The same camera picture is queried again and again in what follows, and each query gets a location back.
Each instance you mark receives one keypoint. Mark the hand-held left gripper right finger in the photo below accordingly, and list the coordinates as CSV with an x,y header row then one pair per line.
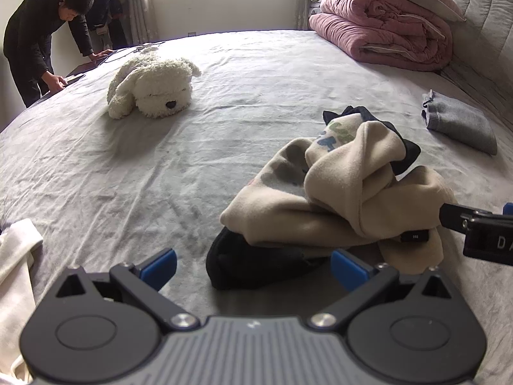
x,y
348,270

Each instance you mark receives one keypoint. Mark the white plush dog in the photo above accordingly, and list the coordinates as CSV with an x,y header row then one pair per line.
x,y
156,84

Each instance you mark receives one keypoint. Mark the white cloth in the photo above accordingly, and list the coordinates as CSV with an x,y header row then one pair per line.
x,y
16,272

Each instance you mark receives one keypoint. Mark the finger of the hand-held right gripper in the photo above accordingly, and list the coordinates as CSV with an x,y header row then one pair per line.
x,y
508,209
453,215

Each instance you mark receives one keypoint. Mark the dark desk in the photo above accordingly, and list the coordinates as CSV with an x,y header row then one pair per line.
x,y
86,68

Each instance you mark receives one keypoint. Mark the folded grey sweater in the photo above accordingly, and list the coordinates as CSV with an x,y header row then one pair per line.
x,y
461,124

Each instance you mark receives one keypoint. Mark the folded pink quilt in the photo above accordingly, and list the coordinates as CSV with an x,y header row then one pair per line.
x,y
380,28

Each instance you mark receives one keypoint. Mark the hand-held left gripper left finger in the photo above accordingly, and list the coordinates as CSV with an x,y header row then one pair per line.
x,y
158,268

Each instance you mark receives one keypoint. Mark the beige and black sweatshirt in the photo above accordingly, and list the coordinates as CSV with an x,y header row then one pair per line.
x,y
340,192

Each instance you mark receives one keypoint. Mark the grey quilted headboard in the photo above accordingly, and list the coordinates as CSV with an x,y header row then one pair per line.
x,y
481,28

